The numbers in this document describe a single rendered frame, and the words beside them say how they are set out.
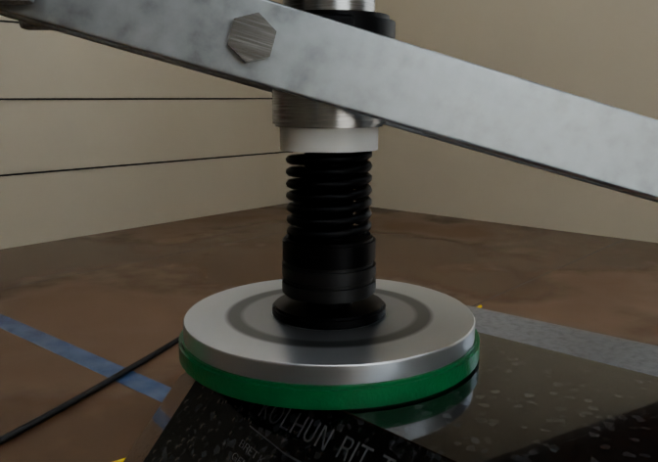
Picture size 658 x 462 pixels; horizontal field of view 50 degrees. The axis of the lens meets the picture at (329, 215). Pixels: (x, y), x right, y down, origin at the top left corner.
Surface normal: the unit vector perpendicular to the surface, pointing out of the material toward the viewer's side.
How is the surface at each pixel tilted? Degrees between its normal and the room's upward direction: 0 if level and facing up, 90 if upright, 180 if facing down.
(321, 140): 90
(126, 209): 90
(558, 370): 0
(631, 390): 0
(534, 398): 0
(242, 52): 90
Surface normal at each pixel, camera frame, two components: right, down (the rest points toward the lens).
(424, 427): 0.00, -0.99
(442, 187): -0.65, 0.12
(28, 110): 0.76, 0.11
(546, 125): 0.14, 0.16
